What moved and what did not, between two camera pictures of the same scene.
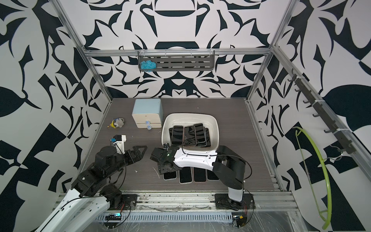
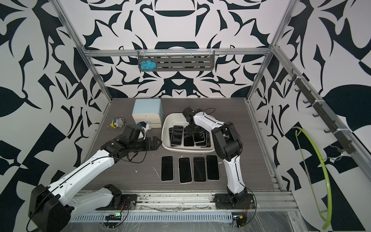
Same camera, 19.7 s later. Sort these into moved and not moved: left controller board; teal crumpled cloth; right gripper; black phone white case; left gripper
Moved: right gripper; left gripper
Not moved: black phone white case; teal crumpled cloth; left controller board
